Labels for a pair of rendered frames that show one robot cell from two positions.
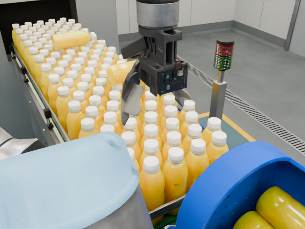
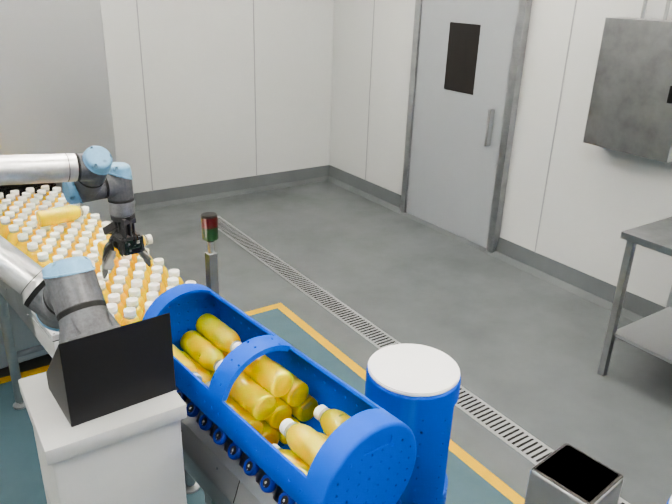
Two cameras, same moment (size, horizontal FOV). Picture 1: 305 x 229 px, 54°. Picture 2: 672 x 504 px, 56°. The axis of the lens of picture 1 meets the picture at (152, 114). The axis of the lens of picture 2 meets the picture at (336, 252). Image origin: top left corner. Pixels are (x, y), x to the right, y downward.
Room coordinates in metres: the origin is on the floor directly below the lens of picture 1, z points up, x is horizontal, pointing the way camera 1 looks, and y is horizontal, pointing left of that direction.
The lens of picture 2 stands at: (-1.35, -0.31, 2.09)
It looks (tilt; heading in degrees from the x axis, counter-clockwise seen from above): 23 degrees down; 349
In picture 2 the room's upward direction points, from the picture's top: 2 degrees clockwise
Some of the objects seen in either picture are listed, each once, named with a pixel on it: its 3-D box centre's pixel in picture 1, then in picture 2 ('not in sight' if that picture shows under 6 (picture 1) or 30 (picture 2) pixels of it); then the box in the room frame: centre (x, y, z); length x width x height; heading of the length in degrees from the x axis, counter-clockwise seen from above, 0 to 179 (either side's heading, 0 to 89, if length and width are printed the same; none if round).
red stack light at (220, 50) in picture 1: (224, 48); (209, 221); (1.01, -0.25, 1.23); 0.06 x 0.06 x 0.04
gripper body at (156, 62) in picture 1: (159, 57); (125, 233); (0.53, -0.01, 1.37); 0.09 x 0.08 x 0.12; 31
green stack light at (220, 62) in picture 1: (223, 60); (209, 232); (1.01, -0.25, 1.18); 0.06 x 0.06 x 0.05
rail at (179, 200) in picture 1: (188, 197); not in sight; (0.57, -0.10, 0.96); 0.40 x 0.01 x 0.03; 121
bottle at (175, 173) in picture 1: (174, 182); not in sight; (0.60, -0.06, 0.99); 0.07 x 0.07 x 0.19
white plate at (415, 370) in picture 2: not in sight; (413, 368); (0.21, -0.85, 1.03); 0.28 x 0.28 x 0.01
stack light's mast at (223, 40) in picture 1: (222, 61); (210, 233); (1.01, -0.25, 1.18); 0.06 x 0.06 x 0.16
